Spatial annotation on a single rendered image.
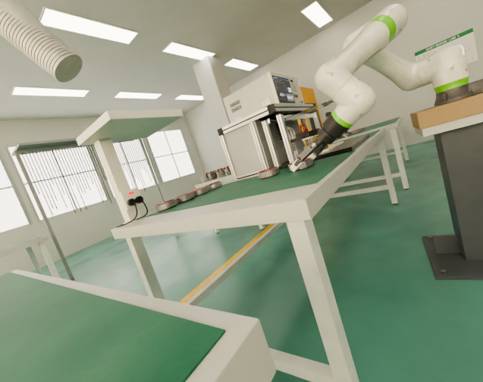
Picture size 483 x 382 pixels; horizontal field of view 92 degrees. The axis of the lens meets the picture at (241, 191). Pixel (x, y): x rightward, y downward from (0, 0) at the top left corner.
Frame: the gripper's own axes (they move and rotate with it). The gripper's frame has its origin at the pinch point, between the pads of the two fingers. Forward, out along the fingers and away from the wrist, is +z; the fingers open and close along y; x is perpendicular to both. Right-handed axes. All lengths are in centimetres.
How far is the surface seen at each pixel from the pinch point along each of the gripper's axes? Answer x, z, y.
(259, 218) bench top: -14, -14, -53
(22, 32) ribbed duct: 118, 15, -72
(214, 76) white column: 346, 191, 280
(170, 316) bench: -21, -33, -87
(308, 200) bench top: -19, -26, -49
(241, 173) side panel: 28, 46, 12
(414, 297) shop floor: -80, 16, 21
